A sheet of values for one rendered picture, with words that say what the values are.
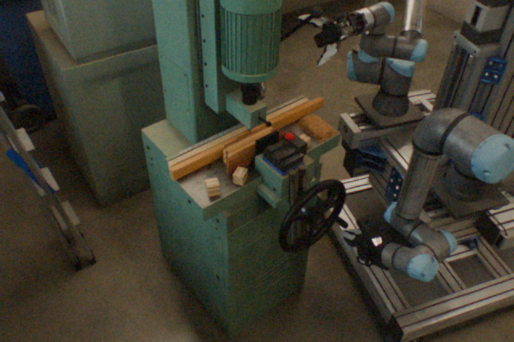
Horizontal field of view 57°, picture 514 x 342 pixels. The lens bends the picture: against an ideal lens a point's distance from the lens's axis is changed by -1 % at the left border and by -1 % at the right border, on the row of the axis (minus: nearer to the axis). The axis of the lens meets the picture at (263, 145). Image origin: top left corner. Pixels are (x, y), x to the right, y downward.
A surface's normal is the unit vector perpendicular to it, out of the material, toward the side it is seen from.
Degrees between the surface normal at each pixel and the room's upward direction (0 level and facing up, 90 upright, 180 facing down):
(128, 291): 0
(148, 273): 0
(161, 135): 0
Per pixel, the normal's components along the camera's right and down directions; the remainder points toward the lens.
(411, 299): 0.04, -0.76
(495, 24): 0.33, 0.62
